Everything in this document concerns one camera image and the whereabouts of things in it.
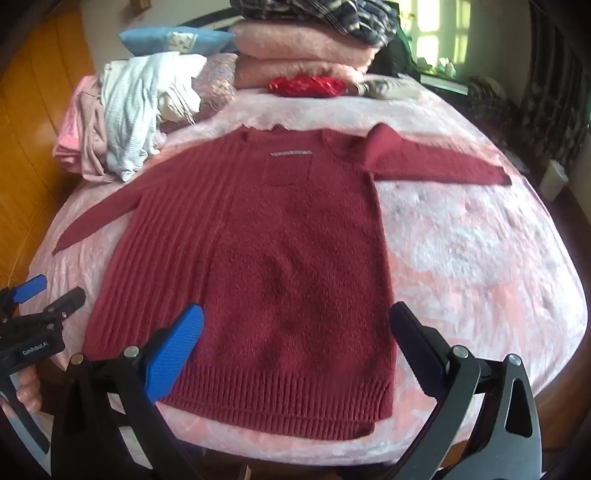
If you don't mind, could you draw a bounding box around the red patterned cloth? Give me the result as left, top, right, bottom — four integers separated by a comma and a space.
269, 75, 348, 99

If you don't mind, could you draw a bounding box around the blue pillow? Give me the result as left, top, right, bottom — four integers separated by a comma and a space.
119, 25, 236, 57

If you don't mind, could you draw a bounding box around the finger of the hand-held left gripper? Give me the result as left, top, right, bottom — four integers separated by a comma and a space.
25, 287, 87, 324
0, 274, 48, 320

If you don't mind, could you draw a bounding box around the dark patterned cloth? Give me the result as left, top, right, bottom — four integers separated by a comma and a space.
466, 76, 591, 153

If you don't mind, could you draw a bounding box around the dusty pink garment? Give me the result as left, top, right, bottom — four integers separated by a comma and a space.
79, 90, 123, 184

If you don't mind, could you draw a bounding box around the cream garment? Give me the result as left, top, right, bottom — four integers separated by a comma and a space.
157, 74, 204, 125

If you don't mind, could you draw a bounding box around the floral patterned pillow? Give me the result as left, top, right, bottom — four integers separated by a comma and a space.
190, 52, 239, 115

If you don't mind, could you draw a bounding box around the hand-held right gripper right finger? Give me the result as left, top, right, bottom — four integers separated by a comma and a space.
390, 301, 541, 480

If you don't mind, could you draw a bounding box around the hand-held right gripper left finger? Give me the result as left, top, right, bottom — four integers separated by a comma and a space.
51, 302, 206, 480

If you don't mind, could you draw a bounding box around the beige cloth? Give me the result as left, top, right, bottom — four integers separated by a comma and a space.
359, 74, 422, 100

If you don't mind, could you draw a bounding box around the pink leaf-print blanket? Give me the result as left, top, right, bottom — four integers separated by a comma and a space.
25, 85, 587, 467

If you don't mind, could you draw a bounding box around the white striped garment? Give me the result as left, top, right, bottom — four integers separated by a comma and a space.
99, 52, 208, 182

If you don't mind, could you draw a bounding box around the dark red knit sweater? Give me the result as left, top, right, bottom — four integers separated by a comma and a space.
52, 124, 512, 441

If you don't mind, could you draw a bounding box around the person's left hand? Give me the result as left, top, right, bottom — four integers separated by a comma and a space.
15, 373, 43, 415

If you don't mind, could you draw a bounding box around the light pink folded garment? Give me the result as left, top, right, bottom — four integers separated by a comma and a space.
52, 75, 105, 163

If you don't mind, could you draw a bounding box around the dark plaid cloth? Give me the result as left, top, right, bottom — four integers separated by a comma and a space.
230, 0, 399, 48

